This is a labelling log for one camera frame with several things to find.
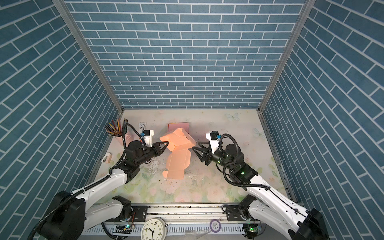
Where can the pink metal pencil bucket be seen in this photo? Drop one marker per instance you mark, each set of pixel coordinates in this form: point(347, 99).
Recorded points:
point(128, 139)

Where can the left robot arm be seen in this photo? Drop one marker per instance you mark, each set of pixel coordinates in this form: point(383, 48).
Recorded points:
point(70, 214)

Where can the white blue pencil box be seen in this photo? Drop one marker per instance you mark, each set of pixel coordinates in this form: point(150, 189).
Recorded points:
point(142, 126)

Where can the tan cardboard box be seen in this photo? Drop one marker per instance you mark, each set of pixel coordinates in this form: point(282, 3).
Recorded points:
point(180, 143)

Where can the white round object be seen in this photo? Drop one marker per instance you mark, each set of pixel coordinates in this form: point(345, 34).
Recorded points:
point(107, 158)

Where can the pink cardboard box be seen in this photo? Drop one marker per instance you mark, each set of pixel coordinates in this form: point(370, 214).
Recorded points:
point(174, 126)

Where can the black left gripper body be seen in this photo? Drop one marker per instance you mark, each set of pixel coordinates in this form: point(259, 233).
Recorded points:
point(146, 154)

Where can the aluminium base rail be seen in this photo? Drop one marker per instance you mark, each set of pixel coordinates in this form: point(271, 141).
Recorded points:
point(182, 219)

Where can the white wall clock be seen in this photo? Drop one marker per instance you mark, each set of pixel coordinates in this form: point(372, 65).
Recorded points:
point(154, 229)

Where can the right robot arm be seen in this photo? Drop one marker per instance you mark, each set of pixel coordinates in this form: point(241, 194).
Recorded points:
point(263, 202)

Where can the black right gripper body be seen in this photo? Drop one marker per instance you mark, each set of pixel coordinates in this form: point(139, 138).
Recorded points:
point(221, 158)

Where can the bundle of coloured pencils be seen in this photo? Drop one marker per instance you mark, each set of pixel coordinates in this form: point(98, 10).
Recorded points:
point(115, 128)

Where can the purple tape roll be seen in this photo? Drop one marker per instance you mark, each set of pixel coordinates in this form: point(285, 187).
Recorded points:
point(215, 226)

